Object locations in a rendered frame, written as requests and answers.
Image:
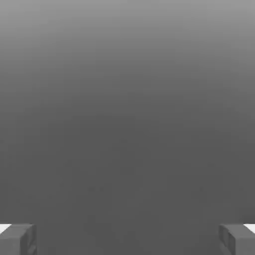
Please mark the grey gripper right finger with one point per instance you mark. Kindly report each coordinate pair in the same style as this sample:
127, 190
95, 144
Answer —
241, 241

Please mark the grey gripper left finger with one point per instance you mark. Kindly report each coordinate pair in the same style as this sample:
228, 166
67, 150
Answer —
14, 241

